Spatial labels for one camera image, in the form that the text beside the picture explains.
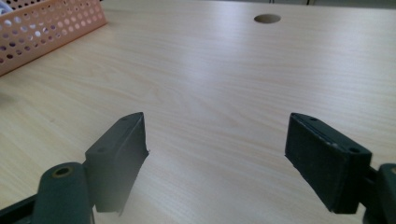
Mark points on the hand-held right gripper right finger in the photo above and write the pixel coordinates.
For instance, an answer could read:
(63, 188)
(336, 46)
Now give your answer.
(323, 168)

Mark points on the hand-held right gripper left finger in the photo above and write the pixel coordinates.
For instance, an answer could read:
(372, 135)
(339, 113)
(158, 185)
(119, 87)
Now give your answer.
(115, 168)

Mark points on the pink perforated plastic basket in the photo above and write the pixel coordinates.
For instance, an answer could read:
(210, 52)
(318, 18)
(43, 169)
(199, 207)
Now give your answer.
(46, 28)

